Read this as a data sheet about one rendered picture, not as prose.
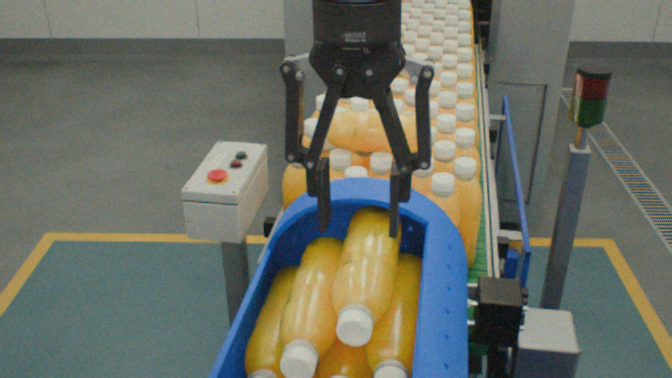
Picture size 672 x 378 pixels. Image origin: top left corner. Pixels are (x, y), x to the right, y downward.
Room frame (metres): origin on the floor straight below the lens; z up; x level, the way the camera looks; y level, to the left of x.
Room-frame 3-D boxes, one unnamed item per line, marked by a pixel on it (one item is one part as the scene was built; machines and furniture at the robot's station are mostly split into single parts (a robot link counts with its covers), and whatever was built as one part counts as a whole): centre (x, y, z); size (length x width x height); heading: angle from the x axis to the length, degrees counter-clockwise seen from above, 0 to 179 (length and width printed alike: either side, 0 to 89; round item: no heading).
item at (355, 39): (0.56, -0.01, 1.49); 0.08 x 0.07 x 0.09; 81
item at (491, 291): (0.85, -0.25, 0.95); 0.10 x 0.07 x 0.10; 81
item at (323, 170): (0.57, 0.02, 1.34); 0.03 x 0.01 x 0.07; 171
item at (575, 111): (1.16, -0.46, 1.18); 0.06 x 0.06 x 0.05
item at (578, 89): (1.16, -0.46, 1.23); 0.06 x 0.06 x 0.04
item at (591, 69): (1.16, -0.46, 1.18); 0.06 x 0.06 x 0.16
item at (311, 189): (0.57, 0.04, 1.36); 0.03 x 0.01 x 0.05; 81
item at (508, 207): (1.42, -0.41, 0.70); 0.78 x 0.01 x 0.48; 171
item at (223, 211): (1.09, 0.21, 1.05); 0.20 x 0.10 x 0.10; 171
